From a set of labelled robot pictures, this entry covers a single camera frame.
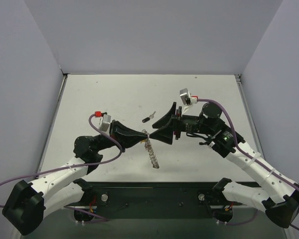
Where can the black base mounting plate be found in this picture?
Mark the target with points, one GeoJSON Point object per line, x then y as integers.
{"type": "Point", "coordinates": [152, 200]}

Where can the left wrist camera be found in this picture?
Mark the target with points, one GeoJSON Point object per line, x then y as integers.
{"type": "Point", "coordinates": [104, 120]}

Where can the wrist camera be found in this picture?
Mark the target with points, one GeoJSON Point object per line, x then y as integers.
{"type": "Point", "coordinates": [104, 120]}
{"type": "Point", "coordinates": [187, 98]}

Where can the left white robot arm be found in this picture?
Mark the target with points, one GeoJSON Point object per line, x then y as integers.
{"type": "Point", "coordinates": [30, 202]}

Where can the silver key with black fob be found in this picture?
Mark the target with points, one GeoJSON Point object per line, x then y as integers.
{"type": "Point", "coordinates": [151, 116]}

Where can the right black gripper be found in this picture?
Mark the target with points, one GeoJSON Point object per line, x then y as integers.
{"type": "Point", "coordinates": [178, 122]}

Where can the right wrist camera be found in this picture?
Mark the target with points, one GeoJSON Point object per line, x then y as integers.
{"type": "Point", "coordinates": [187, 98]}

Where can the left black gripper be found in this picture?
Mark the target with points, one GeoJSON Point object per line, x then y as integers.
{"type": "Point", "coordinates": [113, 133]}

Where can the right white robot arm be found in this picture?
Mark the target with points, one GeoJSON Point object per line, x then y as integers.
{"type": "Point", "coordinates": [277, 196]}

